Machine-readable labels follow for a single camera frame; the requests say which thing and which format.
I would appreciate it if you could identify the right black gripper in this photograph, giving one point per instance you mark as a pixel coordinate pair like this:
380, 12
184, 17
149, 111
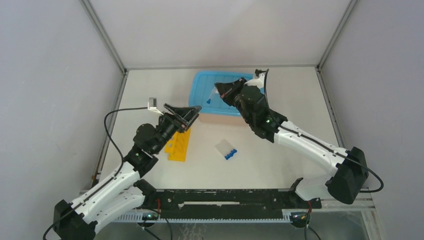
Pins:
227, 90

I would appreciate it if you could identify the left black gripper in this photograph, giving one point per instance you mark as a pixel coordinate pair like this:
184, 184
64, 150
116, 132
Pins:
189, 115

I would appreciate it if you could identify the blue-capped clear test tube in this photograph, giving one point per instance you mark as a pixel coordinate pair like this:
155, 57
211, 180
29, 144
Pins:
211, 95

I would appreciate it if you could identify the blue plastic box lid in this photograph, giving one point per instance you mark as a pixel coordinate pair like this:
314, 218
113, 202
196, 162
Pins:
204, 82

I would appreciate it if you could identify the yellow test tube rack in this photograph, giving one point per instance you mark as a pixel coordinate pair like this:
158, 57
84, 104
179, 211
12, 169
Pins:
177, 146

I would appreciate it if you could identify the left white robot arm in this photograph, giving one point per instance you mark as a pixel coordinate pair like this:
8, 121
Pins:
86, 215

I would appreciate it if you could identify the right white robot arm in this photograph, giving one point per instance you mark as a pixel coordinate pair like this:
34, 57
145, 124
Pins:
345, 170

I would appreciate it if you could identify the pink plastic storage box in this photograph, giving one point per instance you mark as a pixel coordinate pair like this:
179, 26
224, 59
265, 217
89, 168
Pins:
220, 119

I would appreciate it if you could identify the blue-capped tube bundle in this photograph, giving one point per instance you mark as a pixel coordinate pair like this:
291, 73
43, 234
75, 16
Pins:
226, 149

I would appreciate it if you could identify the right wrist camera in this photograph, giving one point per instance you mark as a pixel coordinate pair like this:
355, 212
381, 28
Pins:
259, 78

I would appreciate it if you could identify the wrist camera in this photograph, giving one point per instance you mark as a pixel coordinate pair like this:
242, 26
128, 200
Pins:
259, 78
154, 104

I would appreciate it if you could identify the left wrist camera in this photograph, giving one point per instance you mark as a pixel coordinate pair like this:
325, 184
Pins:
154, 104

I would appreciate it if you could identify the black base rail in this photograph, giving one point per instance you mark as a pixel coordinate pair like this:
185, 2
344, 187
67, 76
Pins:
223, 204

